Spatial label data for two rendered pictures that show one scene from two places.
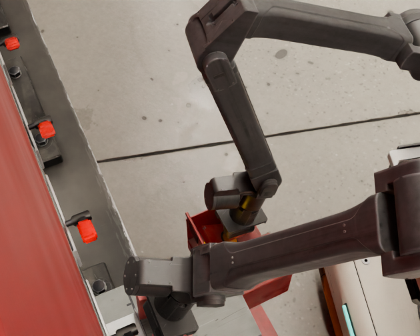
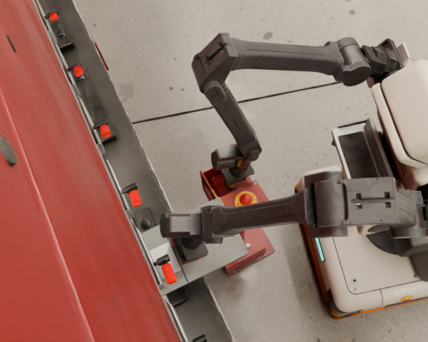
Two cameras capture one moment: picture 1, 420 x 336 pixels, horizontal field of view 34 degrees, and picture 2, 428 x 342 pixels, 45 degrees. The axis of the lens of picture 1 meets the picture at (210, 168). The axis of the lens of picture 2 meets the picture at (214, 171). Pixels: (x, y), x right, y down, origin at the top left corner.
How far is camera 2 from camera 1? 0.23 m
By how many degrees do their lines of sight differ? 8
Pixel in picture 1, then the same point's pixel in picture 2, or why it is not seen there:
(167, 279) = (186, 227)
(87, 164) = (132, 140)
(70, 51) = (115, 40)
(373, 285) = not seen: hidden behind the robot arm
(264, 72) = not seen: hidden behind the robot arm
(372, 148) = (333, 104)
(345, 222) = (287, 204)
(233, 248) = (225, 211)
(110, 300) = (152, 234)
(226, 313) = (226, 240)
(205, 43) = (204, 77)
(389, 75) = not seen: hidden behind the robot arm
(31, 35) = (88, 48)
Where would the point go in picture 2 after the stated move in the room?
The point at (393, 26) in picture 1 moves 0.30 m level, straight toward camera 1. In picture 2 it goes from (329, 53) to (295, 159)
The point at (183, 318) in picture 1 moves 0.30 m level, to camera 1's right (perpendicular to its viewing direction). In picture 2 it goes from (198, 247) to (317, 243)
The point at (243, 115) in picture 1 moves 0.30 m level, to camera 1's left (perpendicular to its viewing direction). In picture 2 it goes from (233, 114) to (118, 118)
